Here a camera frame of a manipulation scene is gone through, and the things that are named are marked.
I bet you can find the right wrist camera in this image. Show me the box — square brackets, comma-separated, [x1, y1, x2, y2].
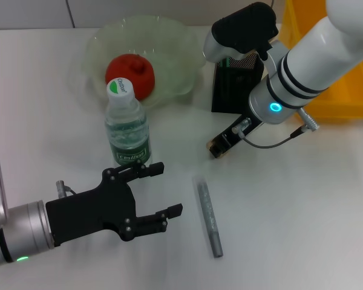
[203, 2, 280, 63]

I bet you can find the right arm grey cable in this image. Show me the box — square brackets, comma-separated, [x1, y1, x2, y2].
[232, 110, 320, 149]

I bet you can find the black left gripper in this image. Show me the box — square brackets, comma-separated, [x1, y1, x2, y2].
[45, 162, 183, 247]

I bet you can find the green glass fruit plate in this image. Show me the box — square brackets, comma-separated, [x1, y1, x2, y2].
[84, 16, 205, 110]

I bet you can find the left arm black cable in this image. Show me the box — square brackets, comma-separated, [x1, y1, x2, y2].
[56, 180, 77, 199]

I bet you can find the grey pen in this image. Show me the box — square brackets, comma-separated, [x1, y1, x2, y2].
[192, 176, 224, 259]

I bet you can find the tan eraser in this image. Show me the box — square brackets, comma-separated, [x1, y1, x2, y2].
[206, 137, 231, 159]

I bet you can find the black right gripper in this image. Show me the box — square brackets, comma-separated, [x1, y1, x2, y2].
[210, 116, 264, 158]

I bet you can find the red-orange fruit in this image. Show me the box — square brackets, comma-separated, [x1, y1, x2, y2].
[105, 53, 156, 100]

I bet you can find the yellow plastic bin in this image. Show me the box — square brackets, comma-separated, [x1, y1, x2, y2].
[278, 0, 363, 118]

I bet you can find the clear green-label water bottle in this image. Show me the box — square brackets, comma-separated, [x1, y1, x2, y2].
[104, 77, 154, 167]

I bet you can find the black mesh pen holder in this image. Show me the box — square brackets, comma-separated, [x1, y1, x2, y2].
[211, 53, 266, 115]

